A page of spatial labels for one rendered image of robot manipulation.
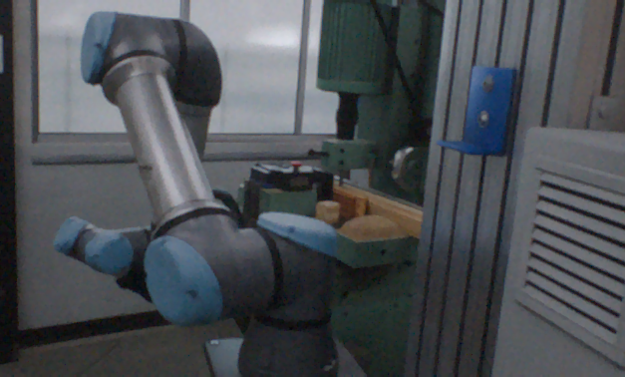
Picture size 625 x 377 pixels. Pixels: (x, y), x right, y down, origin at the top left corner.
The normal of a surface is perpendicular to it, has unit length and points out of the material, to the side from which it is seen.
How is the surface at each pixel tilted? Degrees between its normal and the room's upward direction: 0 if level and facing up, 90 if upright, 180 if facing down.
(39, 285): 90
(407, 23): 90
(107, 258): 82
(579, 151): 90
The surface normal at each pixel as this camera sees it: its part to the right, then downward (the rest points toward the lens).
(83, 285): 0.54, 0.22
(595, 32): 0.30, 0.22
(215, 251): 0.40, -0.63
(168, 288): -0.74, 0.17
